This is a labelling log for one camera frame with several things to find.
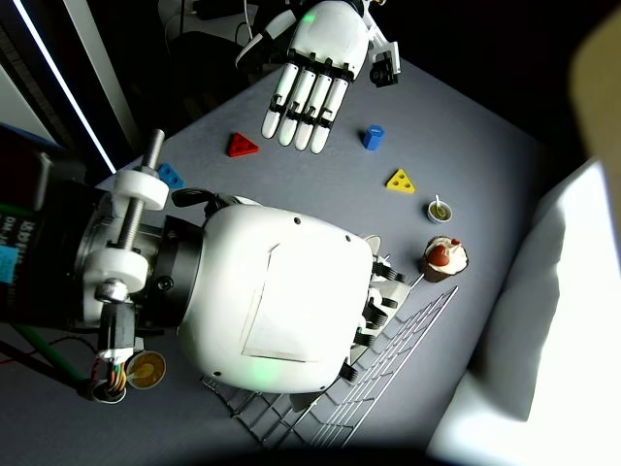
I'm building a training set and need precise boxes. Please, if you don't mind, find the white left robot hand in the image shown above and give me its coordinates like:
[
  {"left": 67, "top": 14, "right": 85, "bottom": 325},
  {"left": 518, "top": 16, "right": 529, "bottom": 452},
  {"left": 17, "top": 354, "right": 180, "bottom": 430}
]
[{"left": 235, "top": 0, "right": 373, "bottom": 155}]

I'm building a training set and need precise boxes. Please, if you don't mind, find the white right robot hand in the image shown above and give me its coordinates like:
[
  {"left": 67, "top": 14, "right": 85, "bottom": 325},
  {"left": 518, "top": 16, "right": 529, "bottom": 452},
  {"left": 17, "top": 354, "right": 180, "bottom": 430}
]
[{"left": 176, "top": 193, "right": 408, "bottom": 394}]

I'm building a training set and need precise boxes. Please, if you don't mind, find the blue hexagonal block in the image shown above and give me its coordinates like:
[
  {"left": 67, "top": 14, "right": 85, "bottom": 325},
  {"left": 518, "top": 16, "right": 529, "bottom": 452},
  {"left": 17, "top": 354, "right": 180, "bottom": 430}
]
[{"left": 361, "top": 124, "right": 385, "bottom": 151}]

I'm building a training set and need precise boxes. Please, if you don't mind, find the black chair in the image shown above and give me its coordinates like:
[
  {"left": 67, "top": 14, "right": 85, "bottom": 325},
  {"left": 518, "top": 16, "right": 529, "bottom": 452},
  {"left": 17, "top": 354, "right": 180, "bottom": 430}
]
[{"left": 164, "top": 28, "right": 253, "bottom": 91}]

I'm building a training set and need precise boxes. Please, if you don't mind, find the red triangle block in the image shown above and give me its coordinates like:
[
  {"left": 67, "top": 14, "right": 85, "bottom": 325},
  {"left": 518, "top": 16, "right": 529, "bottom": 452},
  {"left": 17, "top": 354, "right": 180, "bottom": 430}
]
[{"left": 226, "top": 131, "right": 261, "bottom": 159}]

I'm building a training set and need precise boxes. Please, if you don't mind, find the small bowl orange sauce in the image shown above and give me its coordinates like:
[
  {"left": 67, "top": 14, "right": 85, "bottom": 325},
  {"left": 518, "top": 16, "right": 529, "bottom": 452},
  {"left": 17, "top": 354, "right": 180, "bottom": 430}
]
[{"left": 126, "top": 351, "right": 167, "bottom": 390}]

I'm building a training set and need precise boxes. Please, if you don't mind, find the blue triangle block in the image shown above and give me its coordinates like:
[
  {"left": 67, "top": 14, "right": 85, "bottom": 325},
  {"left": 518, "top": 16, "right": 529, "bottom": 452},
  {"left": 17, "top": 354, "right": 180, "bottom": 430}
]
[{"left": 155, "top": 162, "right": 186, "bottom": 190}]

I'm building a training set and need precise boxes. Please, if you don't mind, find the yellow triangle block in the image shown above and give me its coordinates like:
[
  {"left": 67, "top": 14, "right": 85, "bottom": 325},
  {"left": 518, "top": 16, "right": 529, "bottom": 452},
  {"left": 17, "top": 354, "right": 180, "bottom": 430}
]
[{"left": 385, "top": 168, "right": 417, "bottom": 195}]

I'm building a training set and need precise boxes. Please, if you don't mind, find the toy cupcake with strawberry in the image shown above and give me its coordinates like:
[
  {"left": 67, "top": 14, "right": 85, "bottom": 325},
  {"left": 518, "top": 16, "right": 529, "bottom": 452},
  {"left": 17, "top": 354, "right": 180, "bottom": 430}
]
[{"left": 418, "top": 236, "right": 471, "bottom": 283}]

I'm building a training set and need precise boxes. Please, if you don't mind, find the small bowl green sauce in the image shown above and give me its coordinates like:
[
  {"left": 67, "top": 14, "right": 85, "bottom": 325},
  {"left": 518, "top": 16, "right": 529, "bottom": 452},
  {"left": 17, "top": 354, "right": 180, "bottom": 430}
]
[{"left": 426, "top": 194, "right": 453, "bottom": 225}]

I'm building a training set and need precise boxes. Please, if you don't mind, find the white light strip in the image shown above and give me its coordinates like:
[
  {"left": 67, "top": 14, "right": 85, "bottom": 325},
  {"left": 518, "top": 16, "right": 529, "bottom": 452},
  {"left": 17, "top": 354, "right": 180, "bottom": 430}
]
[{"left": 12, "top": 0, "right": 117, "bottom": 175}]

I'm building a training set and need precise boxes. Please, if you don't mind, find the beige blurred object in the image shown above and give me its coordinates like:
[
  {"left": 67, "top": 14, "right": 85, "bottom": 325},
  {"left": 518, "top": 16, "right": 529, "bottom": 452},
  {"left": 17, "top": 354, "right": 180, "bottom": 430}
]
[{"left": 568, "top": 9, "right": 621, "bottom": 161}]

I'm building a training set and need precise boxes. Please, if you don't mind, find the white backdrop sheet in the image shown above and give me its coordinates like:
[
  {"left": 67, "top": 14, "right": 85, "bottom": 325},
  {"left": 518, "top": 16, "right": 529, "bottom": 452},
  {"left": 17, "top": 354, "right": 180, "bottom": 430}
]
[{"left": 426, "top": 157, "right": 621, "bottom": 462}]

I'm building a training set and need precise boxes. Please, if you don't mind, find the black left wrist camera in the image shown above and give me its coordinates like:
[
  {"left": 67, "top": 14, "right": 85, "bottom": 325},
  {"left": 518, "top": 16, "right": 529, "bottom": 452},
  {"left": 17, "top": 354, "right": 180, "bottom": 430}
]
[{"left": 368, "top": 48, "right": 403, "bottom": 89}]

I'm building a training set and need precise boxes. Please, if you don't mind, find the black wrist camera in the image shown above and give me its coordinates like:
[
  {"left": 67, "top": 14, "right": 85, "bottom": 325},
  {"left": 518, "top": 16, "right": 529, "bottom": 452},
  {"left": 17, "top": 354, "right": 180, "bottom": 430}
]
[
  {"left": 98, "top": 300, "right": 140, "bottom": 351},
  {"left": 368, "top": 48, "right": 403, "bottom": 89}
]

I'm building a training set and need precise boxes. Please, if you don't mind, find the silver wire dish rack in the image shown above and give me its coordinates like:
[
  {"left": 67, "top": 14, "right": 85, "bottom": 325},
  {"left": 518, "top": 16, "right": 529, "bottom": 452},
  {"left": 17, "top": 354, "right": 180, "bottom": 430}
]
[{"left": 201, "top": 251, "right": 460, "bottom": 450}]

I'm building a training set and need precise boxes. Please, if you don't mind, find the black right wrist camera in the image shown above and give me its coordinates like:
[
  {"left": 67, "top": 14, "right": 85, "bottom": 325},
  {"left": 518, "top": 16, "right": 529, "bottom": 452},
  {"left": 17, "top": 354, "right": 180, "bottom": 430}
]
[{"left": 98, "top": 300, "right": 140, "bottom": 351}]

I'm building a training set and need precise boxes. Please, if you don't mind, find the green sheathed cable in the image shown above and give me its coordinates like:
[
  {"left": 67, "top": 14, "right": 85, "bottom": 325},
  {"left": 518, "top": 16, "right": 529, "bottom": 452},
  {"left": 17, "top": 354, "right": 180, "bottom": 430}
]
[{"left": 9, "top": 323, "right": 87, "bottom": 389}]

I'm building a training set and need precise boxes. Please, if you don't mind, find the white post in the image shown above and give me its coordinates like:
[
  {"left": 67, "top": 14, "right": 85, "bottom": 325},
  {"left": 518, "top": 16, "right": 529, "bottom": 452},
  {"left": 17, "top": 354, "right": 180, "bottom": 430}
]
[{"left": 62, "top": 0, "right": 143, "bottom": 151}]

